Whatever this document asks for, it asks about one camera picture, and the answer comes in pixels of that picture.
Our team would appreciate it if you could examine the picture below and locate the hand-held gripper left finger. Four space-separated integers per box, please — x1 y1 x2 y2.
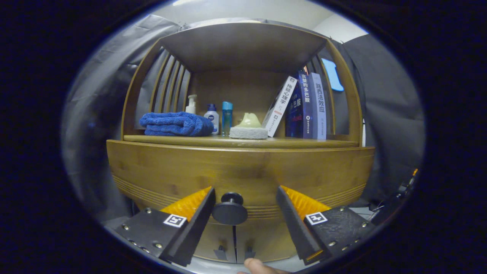
114 186 216 267

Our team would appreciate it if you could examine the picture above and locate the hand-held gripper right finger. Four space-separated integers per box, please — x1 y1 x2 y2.
276 185 375 266

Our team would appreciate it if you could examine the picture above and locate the wooden drawer with black knob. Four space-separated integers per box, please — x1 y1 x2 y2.
106 140 376 226

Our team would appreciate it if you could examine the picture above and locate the white round sponge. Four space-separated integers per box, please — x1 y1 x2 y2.
229 126 269 140

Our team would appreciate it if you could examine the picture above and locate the wooden cabinet door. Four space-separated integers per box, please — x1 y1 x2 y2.
192 223 237 264
235 219 301 264

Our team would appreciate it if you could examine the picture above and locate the wooden countertop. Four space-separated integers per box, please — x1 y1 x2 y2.
124 134 360 150

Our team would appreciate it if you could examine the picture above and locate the wooden cabinet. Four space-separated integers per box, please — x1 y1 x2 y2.
106 21 377 264

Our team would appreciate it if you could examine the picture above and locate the black device with orange part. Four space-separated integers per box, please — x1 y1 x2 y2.
371 169 419 226

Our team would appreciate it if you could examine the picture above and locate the folded blue towel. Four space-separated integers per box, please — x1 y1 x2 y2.
139 112 214 137

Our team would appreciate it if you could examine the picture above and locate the white bottle with blue cap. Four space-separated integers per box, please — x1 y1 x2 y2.
204 104 220 135

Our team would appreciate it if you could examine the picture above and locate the dark blue book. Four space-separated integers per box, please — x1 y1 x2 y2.
285 70 314 139

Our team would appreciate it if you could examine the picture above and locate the clear blue bottle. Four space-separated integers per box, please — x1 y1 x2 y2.
222 101 233 137

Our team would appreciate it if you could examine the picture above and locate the pale blue book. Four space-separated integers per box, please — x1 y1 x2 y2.
309 73 327 140

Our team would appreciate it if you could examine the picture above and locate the white book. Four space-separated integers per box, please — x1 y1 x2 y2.
262 76 298 137

